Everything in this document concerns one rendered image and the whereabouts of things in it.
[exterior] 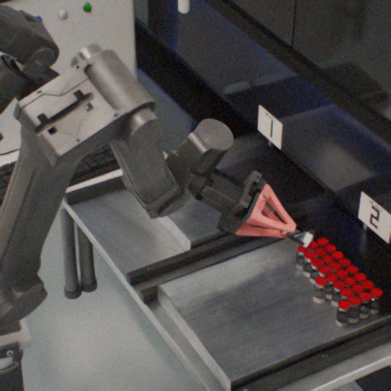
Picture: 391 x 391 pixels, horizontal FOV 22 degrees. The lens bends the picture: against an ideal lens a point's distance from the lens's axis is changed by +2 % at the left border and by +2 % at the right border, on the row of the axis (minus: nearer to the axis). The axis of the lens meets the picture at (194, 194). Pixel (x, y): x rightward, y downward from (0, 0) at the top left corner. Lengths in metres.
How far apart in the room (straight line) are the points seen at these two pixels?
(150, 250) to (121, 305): 1.19
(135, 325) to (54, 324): 0.24
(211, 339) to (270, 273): 0.21
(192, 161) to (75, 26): 0.95
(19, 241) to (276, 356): 0.67
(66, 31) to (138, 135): 1.25
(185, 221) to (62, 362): 1.06
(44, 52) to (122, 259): 0.48
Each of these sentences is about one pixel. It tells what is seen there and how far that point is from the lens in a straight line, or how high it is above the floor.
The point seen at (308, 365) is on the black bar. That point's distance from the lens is 1.73.
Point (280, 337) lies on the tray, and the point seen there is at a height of 0.88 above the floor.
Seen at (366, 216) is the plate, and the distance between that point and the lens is 1.87.
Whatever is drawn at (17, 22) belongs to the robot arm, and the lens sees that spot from 1.63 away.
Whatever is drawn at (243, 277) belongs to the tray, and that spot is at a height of 0.88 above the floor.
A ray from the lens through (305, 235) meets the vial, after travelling 1.53.
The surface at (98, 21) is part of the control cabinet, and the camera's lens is 2.35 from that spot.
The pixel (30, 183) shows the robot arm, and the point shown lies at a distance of 1.13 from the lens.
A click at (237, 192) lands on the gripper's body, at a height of 1.25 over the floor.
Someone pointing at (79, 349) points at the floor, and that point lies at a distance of 3.02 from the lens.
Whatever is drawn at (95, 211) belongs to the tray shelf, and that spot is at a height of 0.88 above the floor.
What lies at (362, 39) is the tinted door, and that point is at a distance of 1.76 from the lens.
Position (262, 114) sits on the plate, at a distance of 2.08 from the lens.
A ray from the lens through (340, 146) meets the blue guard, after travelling 1.87.
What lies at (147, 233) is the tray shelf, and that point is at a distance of 2.01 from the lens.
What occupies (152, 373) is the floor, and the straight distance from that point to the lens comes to 2.94.
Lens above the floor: 2.14
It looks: 37 degrees down
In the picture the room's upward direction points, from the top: straight up
